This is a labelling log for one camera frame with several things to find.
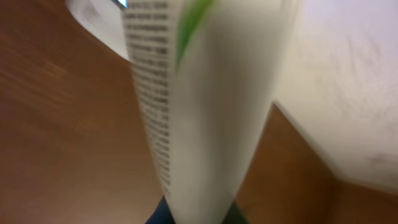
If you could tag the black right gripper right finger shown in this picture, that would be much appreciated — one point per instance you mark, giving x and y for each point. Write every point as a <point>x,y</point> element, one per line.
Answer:
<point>235,215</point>

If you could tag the white barcode scanner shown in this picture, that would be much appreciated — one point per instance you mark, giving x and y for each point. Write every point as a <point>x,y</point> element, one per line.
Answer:
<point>103,19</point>

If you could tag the white tube with gold cap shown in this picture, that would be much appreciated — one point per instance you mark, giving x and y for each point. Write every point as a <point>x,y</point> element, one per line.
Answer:
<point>205,72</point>

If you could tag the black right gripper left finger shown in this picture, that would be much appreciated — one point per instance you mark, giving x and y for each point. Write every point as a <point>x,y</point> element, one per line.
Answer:
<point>162,214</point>

